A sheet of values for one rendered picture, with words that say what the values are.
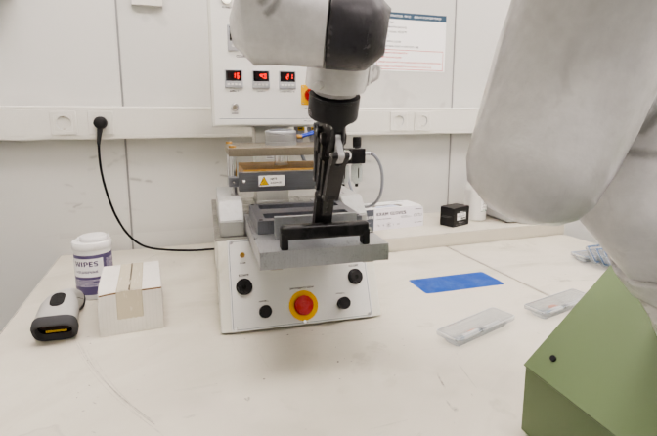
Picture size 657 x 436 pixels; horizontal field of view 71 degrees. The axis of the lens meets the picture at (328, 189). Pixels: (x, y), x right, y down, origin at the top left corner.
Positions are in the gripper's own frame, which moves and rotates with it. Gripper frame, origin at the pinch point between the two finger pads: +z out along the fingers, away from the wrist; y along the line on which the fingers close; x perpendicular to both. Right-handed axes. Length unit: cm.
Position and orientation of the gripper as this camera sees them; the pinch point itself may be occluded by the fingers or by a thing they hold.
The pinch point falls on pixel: (323, 210)
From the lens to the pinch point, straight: 77.2
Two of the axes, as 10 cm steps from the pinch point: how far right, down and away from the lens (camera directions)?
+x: 9.6, -0.4, 2.6
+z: -0.9, 8.7, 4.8
